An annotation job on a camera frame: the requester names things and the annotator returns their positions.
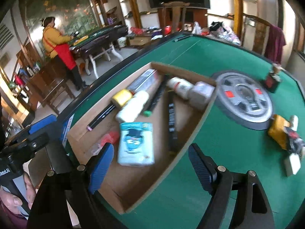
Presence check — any dark bottle with tan cap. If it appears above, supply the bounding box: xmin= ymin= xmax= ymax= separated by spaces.
xmin=263 ymin=63 xmax=283 ymax=93

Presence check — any black and red comb pack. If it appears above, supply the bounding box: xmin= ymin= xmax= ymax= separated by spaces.
xmin=283 ymin=126 xmax=305 ymax=159

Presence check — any wooden chair with cloth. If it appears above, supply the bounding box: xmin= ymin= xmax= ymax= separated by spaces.
xmin=242 ymin=14 xmax=272 ymax=55

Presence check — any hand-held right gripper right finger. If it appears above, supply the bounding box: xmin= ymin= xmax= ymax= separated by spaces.
xmin=188 ymin=143 xmax=277 ymax=229

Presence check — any red plastic packet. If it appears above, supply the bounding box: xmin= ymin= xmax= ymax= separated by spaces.
xmin=92 ymin=131 xmax=120 ymax=155

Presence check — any green wall mural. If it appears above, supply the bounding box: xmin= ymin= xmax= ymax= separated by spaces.
xmin=19 ymin=0 xmax=100 ymax=43

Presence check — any round grey table dial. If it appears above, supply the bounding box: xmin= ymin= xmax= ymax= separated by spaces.
xmin=211 ymin=70 xmax=273 ymax=130

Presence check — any pile of patterned clothes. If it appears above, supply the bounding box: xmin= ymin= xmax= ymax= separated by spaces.
xmin=208 ymin=21 xmax=241 ymax=46

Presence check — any white rectangular block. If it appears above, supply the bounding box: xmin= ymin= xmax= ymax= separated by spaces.
xmin=284 ymin=153 xmax=302 ymax=177

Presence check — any white cylindrical bottle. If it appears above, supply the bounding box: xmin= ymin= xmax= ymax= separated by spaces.
xmin=289 ymin=115 xmax=299 ymax=130

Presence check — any light blue tissue packet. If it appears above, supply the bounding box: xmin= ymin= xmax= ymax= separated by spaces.
xmin=117 ymin=122 xmax=155 ymax=167

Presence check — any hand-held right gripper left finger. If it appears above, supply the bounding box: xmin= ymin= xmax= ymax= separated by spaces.
xmin=26 ymin=143 xmax=115 ymax=229

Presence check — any yellow pillar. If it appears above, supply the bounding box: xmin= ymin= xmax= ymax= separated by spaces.
xmin=232 ymin=0 xmax=243 ymax=36

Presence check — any black pen with pink end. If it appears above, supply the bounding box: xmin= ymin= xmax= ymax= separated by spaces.
xmin=88 ymin=89 xmax=136 ymax=131

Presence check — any person's left hand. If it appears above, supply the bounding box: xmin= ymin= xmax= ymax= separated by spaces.
xmin=0 ymin=172 xmax=37 ymax=220

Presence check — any white plastic bag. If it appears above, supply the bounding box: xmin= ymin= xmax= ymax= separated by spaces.
xmin=192 ymin=21 xmax=203 ymax=35

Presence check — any black pen with green cap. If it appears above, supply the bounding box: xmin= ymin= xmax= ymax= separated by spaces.
xmin=143 ymin=75 xmax=170 ymax=117

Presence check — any small grey carton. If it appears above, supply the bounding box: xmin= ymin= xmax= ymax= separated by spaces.
xmin=189 ymin=81 xmax=215 ymax=110

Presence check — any dark mahjong table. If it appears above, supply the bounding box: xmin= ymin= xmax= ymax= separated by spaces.
xmin=70 ymin=25 xmax=129 ymax=79

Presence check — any purple cloth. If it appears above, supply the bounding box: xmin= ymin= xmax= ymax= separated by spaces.
xmin=264 ymin=25 xmax=286 ymax=64

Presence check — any plain white plastic bottle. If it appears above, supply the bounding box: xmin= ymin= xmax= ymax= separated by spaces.
xmin=116 ymin=91 xmax=150 ymax=123

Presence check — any long black bar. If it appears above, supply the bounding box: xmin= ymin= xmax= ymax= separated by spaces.
xmin=167 ymin=93 xmax=179 ymax=152

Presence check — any long grey carton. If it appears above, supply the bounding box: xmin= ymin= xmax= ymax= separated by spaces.
xmin=126 ymin=69 xmax=159 ymax=93

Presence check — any cardboard box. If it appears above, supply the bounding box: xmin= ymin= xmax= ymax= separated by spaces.
xmin=67 ymin=61 xmax=217 ymax=214

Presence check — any yellow tape roll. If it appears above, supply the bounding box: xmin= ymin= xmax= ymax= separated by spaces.
xmin=112 ymin=89 xmax=132 ymax=106

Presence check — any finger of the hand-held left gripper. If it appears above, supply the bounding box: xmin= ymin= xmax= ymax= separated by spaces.
xmin=29 ymin=114 xmax=58 ymax=134

